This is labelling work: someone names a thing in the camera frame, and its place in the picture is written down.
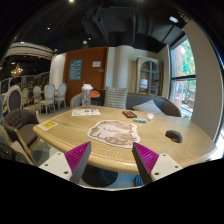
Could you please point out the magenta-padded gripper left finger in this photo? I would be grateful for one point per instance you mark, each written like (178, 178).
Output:
(55, 164)

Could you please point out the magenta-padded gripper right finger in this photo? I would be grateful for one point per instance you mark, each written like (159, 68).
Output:
(165, 165)

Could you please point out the black computer mouse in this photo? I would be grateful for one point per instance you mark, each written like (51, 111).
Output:
(173, 136)

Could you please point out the cat-shaped beige mouse pad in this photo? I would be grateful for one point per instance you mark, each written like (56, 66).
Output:
(113, 133)

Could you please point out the yellow and white card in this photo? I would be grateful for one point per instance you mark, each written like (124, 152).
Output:
(47, 125)

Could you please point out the white and orange tube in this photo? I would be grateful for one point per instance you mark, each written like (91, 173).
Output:
(150, 116)

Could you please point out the green and white pack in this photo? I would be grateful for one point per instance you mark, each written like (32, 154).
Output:
(139, 120)

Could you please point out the dark tufted armchair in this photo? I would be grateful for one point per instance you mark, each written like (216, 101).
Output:
(20, 121)

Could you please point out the white printed sticker sheet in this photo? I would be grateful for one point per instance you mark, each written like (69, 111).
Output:
(86, 112)

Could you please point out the flat striped cushion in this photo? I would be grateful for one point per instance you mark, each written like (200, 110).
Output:
(148, 107)

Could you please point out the black and red box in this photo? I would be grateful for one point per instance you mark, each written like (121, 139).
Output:
(129, 114)

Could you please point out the group of white chairs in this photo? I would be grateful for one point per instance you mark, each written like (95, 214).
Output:
(49, 95)

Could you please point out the grey curved sofa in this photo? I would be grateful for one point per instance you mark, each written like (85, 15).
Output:
(140, 99)

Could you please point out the black bag with orange top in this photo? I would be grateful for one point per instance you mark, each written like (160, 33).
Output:
(96, 96)

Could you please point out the large striped square cushion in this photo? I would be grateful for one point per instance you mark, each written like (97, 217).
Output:
(115, 97)

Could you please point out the arched glass-door cabinet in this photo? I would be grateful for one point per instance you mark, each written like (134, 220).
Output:
(149, 76)

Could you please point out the large dark-framed window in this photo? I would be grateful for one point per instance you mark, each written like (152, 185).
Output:
(182, 76)

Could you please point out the gold chandelier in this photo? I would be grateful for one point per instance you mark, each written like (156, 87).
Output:
(16, 70)

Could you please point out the black ribbed table pedestal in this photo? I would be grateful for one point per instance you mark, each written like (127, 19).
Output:
(99, 176)

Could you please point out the blue wall poster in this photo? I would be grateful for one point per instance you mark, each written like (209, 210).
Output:
(75, 69)

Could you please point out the small white wall sign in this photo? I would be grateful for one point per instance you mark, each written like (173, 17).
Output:
(96, 64)

